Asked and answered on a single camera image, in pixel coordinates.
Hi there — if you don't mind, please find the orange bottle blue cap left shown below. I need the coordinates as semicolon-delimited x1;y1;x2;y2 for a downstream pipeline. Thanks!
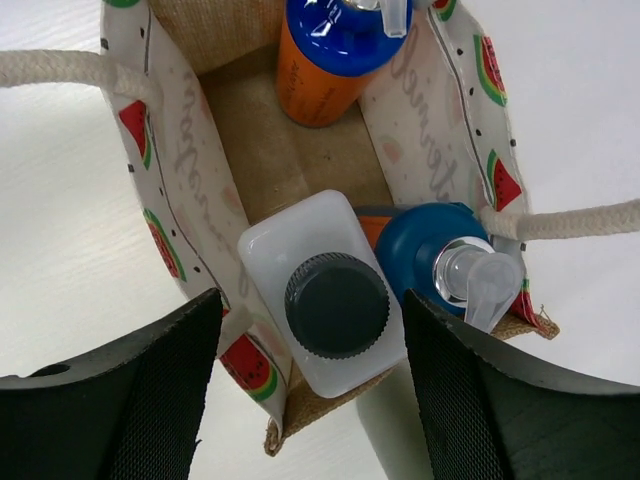
276;0;413;128

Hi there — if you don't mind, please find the watermelon print canvas bag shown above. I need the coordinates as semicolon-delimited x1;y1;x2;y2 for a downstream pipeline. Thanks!
1;1;639;456

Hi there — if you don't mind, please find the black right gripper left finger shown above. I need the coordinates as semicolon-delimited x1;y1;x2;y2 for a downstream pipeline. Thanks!
1;289;222;479

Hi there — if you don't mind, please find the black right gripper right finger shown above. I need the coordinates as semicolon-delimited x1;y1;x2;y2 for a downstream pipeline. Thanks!
402;291;639;479

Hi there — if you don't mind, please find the orange bottle blue cap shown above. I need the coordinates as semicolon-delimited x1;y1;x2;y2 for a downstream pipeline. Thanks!
355;202;524;333
276;0;413;128

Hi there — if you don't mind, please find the orange bottle blue cap right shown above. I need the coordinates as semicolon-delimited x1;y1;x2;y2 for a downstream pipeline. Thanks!
355;202;524;333

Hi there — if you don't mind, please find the white bottle dark cap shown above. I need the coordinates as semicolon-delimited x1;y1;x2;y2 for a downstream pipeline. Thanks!
237;190;406;398

